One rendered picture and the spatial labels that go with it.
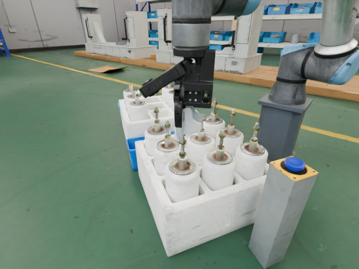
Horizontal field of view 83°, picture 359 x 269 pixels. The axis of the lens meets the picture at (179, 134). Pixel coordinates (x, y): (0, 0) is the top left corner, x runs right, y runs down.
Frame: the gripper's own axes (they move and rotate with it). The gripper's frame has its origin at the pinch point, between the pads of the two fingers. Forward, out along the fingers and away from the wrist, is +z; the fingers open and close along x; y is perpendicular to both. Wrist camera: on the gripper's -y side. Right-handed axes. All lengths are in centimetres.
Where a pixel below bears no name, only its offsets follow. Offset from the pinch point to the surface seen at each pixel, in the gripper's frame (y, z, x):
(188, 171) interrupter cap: 2.5, 9.6, -2.1
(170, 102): -17, 15, 65
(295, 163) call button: 26.0, 2.0, -5.2
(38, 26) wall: -450, -21, 476
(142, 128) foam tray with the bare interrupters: -25, 21, 40
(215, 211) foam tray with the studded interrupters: 10.5, 22.0, -2.9
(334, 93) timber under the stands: 116, 31, 159
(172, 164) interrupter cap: -2.2, 9.7, 0.0
